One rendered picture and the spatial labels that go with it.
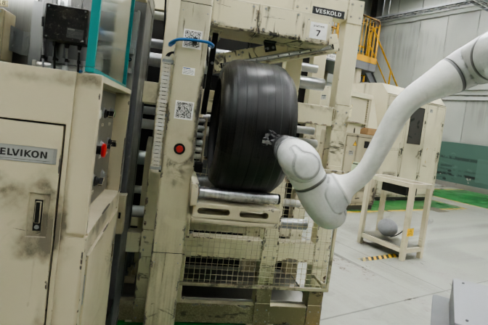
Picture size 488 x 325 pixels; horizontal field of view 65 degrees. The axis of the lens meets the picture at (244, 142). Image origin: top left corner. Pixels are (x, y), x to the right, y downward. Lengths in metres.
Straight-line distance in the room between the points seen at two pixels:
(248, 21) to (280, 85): 0.52
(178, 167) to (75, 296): 0.75
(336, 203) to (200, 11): 0.96
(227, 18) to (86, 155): 1.18
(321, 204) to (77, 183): 0.63
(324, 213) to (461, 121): 12.76
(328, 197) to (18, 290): 0.79
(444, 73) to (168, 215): 1.13
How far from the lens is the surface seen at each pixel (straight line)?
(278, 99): 1.47
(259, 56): 2.06
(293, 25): 1.99
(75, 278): 1.01
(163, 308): 1.79
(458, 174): 13.63
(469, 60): 1.14
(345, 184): 1.12
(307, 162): 1.01
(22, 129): 0.96
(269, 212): 1.59
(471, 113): 13.69
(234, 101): 1.43
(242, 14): 1.94
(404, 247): 4.35
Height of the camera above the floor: 1.20
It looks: 3 degrees down
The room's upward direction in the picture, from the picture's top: 7 degrees clockwise
